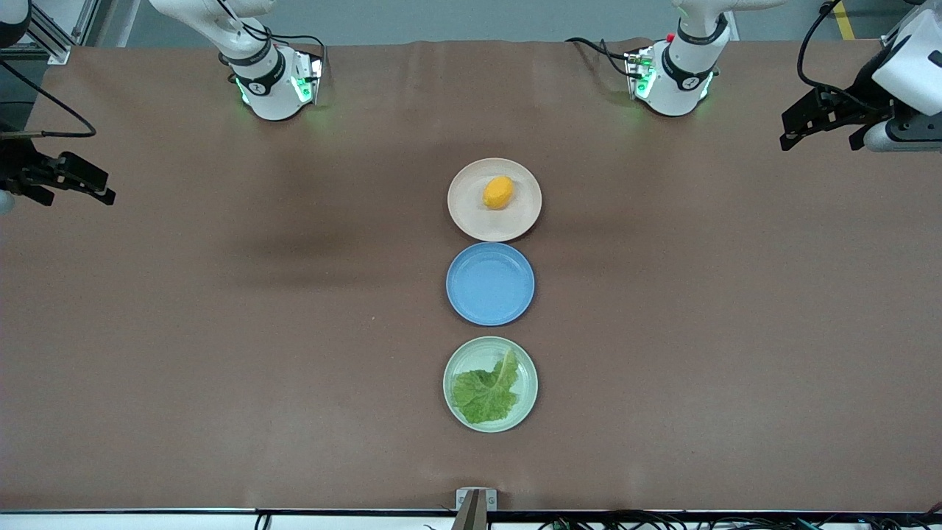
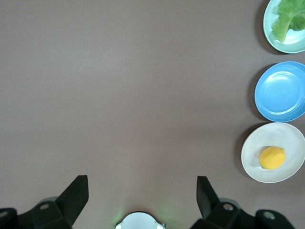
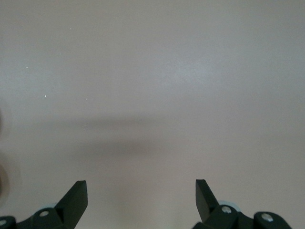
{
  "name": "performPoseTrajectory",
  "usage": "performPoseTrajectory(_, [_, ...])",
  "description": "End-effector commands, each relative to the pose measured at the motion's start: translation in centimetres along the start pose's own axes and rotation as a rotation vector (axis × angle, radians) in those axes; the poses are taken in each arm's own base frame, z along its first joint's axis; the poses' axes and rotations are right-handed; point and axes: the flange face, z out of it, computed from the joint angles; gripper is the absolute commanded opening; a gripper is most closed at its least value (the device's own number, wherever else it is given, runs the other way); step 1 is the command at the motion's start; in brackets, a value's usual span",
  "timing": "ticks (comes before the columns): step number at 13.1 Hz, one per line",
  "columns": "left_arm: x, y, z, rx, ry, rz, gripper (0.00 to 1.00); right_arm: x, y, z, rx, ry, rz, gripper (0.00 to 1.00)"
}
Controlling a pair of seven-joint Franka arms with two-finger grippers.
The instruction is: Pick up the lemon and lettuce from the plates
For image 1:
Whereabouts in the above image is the yellow lemon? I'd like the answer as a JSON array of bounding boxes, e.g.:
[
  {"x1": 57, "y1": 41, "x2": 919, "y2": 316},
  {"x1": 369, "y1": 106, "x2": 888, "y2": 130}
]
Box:
[{"x1": 483, "y1": 175, "x2": 515, "y2": 211}]

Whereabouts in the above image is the green lettuce leaf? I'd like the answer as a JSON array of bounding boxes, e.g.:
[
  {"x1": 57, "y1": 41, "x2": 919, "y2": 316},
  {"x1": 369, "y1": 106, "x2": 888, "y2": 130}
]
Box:
[{"x1": 450, "y1": 347, "x2": 520, "y2": 425}]

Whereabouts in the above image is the beige round plate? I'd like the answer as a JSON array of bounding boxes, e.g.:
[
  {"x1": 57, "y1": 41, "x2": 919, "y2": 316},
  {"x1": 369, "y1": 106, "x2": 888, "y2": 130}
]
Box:
[{"x1": 447, "y1": 158, "x2": 543, "y2": 243}]

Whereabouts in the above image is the blue round plate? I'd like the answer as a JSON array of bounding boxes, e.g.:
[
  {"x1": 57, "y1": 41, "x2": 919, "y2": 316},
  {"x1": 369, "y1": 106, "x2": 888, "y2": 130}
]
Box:
[{"x1": 445, "y1": 242, "x2": 536, "y2": 327}]

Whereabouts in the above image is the pale green round plate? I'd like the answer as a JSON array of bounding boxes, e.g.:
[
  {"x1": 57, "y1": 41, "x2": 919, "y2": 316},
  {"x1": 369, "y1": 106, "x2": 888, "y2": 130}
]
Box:
[{"x1": 442, "y1": 336, "x2": 539, "y2": 434}]

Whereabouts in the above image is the aluminium frame profile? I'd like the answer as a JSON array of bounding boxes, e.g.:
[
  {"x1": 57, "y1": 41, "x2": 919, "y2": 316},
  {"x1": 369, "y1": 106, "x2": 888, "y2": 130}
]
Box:
[
  {"x1": 29, "y1": 0, "x2": 100, "y2": 66},
  {"x1": 883, "y1": 16, "x2": 918, "y2": 46}
]

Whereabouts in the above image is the black left arm base cable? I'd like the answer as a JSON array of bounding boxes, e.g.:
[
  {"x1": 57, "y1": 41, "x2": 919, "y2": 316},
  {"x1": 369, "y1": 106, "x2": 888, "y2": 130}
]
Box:
[{"x1": 565, "y1": 36, "x2": 635, "y2": 78}]

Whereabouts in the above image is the aluminium profile post with bracket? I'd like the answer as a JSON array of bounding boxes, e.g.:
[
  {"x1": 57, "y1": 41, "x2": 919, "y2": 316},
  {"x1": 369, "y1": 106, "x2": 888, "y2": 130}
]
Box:
[{"x1": 456, "y1": 487, "x2": 498, "y2": 530}]

